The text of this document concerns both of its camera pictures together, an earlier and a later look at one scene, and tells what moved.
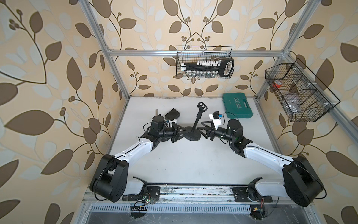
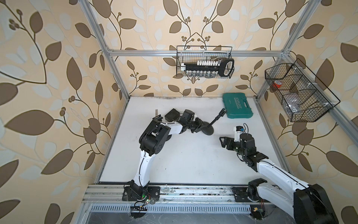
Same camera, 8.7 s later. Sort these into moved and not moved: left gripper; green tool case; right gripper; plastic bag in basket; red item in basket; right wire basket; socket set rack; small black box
Moved: left gripper; right gripper
Not moved: socket set rack; green tool case; plastic bag in basket; red item in basket; right wire basket; small black box
